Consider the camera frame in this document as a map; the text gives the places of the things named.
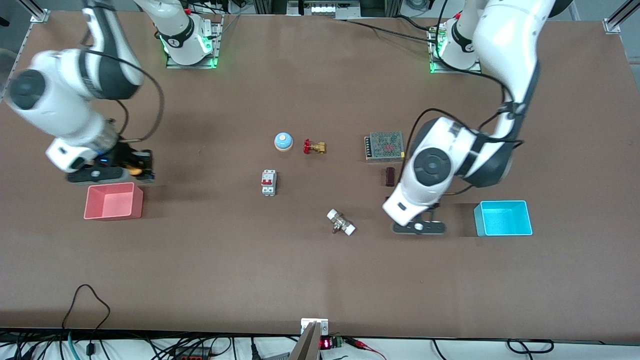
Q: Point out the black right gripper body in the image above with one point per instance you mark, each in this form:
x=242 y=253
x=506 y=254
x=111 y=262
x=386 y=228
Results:
x=126 y=154

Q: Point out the yellow mushroom push button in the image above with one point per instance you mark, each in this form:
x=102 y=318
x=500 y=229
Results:
x=135 y=171

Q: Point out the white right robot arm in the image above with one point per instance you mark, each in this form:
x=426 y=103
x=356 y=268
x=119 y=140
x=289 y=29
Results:
x=60 y=105

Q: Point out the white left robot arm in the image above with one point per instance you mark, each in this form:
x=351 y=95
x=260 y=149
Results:
x=435 y=165

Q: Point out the pink plastic box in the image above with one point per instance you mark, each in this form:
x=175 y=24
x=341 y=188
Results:
x=114 y=202

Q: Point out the dark brown rectangular block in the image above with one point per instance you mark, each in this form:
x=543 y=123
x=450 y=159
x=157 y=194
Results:
x=390 y=176

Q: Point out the blue plastic box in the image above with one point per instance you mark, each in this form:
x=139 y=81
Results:
x=502 y=220

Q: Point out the metal mesh power supply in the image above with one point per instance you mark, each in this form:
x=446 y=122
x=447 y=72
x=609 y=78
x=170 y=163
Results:
x=385 y=146

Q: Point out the white-capped metal valve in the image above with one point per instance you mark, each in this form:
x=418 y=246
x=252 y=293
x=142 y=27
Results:
x=341 y=222

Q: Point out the white circuit breaker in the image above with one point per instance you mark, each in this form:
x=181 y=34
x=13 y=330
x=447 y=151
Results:
x=268 y=182

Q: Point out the blue call bell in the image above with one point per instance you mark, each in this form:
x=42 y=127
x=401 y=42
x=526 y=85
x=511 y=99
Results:
x=283 y=141

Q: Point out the red clip lead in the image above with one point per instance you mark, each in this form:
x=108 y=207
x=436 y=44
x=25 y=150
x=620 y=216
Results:
x=365 y=346

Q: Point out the aluminium corner profile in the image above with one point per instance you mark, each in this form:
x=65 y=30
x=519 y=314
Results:
x=37 y=11
x=620 y=17

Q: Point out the red LED display module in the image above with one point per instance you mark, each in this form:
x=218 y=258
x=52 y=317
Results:
x=330 y=343

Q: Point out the grey metal bar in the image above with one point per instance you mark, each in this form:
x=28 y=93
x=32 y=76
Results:
x=306 y=347

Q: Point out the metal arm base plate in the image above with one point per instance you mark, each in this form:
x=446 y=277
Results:
x=457 y=71
x=192 y=64

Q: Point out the small metal bracket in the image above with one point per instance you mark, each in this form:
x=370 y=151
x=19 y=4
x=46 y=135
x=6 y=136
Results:
x=307 y=324

